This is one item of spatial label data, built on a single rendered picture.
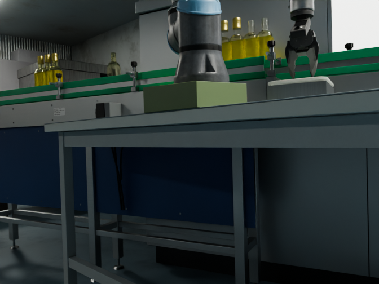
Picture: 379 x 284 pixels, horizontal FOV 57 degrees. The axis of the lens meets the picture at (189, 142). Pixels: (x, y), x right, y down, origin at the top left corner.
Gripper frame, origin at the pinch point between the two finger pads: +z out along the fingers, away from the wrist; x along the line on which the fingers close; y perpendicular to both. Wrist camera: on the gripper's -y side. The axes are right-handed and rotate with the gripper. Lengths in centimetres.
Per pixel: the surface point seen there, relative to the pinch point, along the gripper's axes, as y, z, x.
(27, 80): 337, -92, 541
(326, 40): 34.0, -17.8, -4.6
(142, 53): 39, -26, 87
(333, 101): -52, 13, -13
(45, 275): 6, 87, 127
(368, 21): 33.9, -22.8, -19.8
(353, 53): 17.5, -8.0, -14.8
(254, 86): 7.1, 1.5, 18.0
